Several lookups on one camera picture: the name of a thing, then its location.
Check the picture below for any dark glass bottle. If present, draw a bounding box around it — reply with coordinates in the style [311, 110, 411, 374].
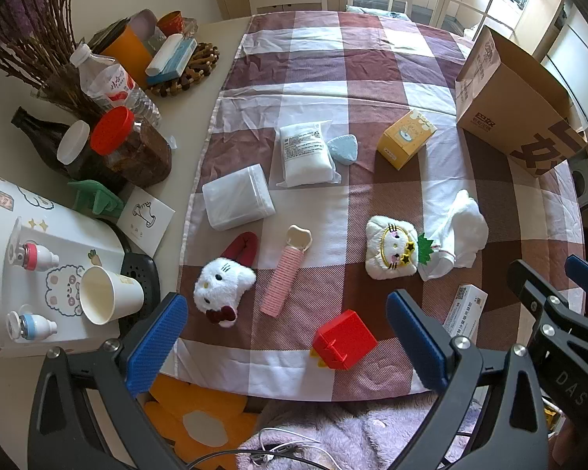
[11, 106, 72, 177]

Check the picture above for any brown cardboard box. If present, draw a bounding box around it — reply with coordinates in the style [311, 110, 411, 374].
[455, 24, 588, 178]

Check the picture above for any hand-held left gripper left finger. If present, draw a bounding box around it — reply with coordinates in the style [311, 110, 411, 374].
[27, 293, 189, 470]

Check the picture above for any red paper cup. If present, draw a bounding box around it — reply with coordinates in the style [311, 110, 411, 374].
[157, 10, 184, 37]

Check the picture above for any red plastic box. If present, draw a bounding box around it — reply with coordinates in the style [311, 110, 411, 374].
[310, 309, 378, 370]

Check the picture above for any white cable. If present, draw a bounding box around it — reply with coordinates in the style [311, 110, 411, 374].
[252, 428, 324, 466]

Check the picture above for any white cloth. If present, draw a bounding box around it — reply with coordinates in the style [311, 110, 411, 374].
[419, 189, 489, 282]

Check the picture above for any white paper cup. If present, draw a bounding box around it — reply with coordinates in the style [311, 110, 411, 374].
[80, 265, 144, 325]

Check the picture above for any purple fleece clothing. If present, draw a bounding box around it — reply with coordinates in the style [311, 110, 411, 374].
[235, 392, 466, 470]

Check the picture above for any clear water bottle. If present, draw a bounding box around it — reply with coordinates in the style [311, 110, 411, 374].
[69, 43, 162, 125]

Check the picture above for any orange flower-shaped mat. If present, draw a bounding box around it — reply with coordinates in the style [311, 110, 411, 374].
[142, 374, 260, 470]

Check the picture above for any white cotton pad packet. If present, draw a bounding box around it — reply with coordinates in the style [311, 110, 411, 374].
[269, 121, 342, 189]

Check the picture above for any white card with drawing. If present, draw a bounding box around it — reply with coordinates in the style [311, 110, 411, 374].
[115, 187, 176, 258]

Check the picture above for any teal box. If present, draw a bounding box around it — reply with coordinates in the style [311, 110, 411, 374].
[146, 39, 198, 87]

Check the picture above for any white cat plush slipper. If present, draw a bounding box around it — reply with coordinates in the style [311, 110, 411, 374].
[192, 231, 259, 328]

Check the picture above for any white refrigerator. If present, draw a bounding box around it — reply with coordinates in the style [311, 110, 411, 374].
[539, 0, 588, 128]

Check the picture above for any white water dispenser with stickers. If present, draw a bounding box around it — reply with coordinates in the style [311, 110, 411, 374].
[0, 170, 128, 356]

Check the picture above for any white-lid dark jar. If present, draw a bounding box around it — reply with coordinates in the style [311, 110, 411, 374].
[56, 120, 128, 194]

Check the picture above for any small yellow carton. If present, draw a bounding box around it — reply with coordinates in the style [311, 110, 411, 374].
[376, 110, 438, 171]

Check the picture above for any white cat plush pouch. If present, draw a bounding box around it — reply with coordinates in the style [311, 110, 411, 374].
[365, 215, 439, 281]

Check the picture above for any light blue triangular puff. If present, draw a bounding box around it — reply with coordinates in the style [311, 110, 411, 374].
[327, 133, 358, 165]

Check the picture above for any bundle of dried branches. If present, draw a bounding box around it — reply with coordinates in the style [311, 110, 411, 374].
[0, 0, 109, 123]

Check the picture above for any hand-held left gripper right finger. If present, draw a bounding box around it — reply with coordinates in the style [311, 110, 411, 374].
[386, 290, 552, 470]

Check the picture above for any white tissue pack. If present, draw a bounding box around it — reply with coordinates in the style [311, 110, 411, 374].
[145, 33, 184, 76]

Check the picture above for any round wooden trivet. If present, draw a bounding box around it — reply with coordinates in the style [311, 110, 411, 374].
[144, 42, 221, 99]

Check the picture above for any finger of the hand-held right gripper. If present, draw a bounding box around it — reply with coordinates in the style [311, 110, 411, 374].
[507, 259, 576, 334]
[564, 253, 588, 314]

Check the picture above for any white medicine carton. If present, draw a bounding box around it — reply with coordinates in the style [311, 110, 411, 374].
[443, 284, 488, 338]

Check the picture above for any red-lid plastic jar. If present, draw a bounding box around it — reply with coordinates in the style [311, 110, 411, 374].
[89, 106, 173, 188]

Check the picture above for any green plastic holder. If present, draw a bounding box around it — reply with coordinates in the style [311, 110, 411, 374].
[67, 179, 124, 216]

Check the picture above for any clear cotton swab box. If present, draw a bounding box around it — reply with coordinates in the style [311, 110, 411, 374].
[202, 164, 276, 232]

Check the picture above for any orange cup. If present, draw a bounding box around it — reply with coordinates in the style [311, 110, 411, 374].
[98, 26, 150, 90]

